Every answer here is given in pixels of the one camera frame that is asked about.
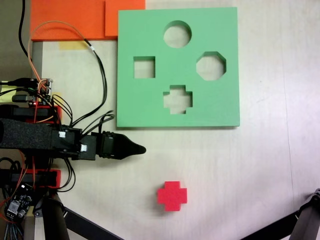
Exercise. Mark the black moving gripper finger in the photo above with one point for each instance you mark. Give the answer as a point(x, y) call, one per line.
point(127, 153)

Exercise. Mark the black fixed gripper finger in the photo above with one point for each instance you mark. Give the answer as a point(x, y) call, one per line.
point(127, 143)

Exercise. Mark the red cross columnar block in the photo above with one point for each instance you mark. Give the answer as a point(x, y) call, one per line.
point(172, 196)

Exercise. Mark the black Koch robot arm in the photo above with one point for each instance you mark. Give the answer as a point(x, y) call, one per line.
point(25, 135)

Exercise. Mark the green shape-hole board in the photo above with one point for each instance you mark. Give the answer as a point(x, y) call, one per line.
point(140, 37)

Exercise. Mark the large flat orange block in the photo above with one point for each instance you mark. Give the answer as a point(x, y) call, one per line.
point(67, 20)

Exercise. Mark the red table clamp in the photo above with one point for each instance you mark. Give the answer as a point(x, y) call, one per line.
point(57, 177)
point(56, 111)

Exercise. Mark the small yellow tape piece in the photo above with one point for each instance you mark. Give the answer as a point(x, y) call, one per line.
point(58, 95)

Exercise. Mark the black tripod bar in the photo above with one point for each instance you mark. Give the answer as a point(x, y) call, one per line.
point(270, 227)
point(87, 225)

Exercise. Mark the yellow tape strip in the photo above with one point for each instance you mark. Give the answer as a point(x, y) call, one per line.
point(72, 45)

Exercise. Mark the small black circuit board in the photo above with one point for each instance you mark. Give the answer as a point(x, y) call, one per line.
point(18, 202)

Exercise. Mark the yellow sticky note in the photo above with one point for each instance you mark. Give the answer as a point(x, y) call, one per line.
point(6, 93)

